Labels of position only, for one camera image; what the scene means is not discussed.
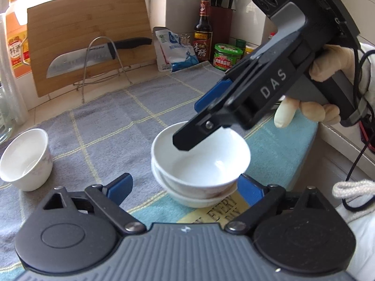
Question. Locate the white deep bowl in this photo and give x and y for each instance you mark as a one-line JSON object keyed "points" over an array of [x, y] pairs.
{"points": [[25, 164]]}

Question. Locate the green-lid sauce jar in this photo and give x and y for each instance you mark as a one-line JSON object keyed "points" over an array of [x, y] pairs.
{"points": [[227, 58]]}

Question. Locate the dark vinegar bottle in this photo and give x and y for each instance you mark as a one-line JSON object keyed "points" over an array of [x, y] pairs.
{"points": [[202, 35]]}

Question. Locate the red black object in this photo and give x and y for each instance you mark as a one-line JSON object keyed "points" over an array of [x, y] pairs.
{"points": [[369, 134]]}

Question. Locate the yellow-lid spice jar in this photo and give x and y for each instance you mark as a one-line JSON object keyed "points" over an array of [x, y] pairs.
{"points": [[250, 50]]}

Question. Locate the brown knife block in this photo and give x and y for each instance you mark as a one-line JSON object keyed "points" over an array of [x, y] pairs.
{"points": [[221, 23]]}

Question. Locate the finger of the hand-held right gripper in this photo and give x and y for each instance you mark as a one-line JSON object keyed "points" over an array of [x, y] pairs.
{"points": [[193, 136], [208, 98]]}

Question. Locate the grey checked towel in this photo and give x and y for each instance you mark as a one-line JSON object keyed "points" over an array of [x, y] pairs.
{"points": [[117, 128]]}

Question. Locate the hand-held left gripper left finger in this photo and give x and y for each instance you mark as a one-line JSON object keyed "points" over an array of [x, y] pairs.
{"points": [[120, 187]]}

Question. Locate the person's white clothing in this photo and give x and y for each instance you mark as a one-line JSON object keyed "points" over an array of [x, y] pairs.
{"points": [[360, 246]]}

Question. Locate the small green-cap jar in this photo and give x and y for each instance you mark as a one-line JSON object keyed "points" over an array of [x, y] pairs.
{"points": [[240, 44]]}

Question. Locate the person's right hand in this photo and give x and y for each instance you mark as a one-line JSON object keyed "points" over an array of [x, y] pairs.
{"points": [[337, 61]]}

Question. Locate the bamboo cutting board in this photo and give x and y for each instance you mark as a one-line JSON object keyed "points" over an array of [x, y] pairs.
{"points": [[73, 20]]}

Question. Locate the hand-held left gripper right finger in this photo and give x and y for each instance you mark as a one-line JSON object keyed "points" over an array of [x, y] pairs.
{"points": [[250, 190]]}

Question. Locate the white flared bowl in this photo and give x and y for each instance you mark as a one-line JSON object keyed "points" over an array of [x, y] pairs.
{"points": [[205, 166], [187, 199]]}

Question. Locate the white blue salt bag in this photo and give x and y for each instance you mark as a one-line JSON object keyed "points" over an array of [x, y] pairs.
{"points": [[172, 49]]}

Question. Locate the clear plastic container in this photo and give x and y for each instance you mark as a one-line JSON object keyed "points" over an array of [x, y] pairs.
{"points": [[11, 64]]}

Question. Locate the clear glass jar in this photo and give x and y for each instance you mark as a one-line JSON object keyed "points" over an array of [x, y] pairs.
{"points": [[6, 123]]}

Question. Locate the orange oil jug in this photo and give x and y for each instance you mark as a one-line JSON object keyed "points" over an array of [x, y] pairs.
{"points": [[18, 44]]}

